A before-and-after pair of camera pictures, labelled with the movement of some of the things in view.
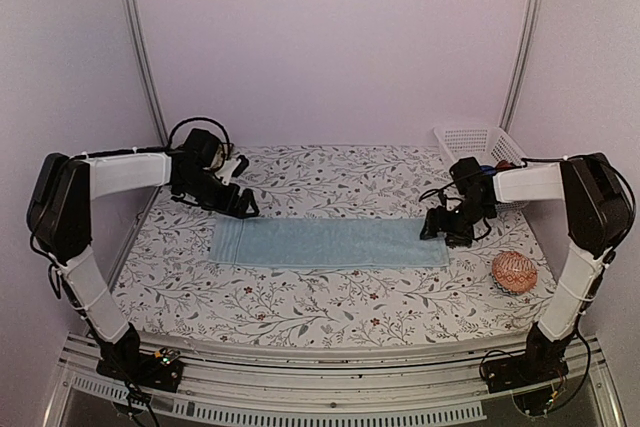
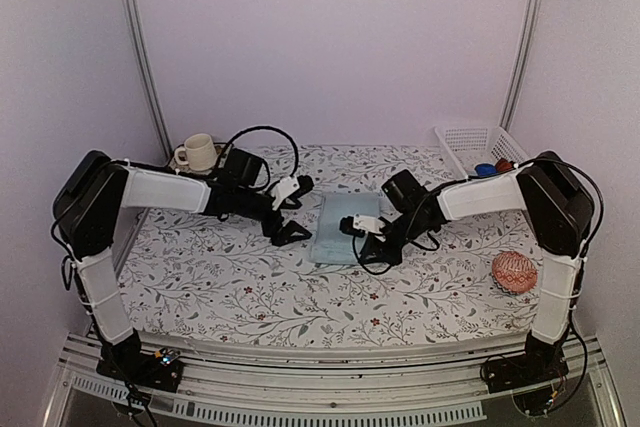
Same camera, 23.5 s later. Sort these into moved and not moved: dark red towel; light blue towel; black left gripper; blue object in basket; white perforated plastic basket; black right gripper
Moved: light blue towel; black left gripper; black right gripper
Not moved: white perforated plastic basket; blue object in basket; dark red towel
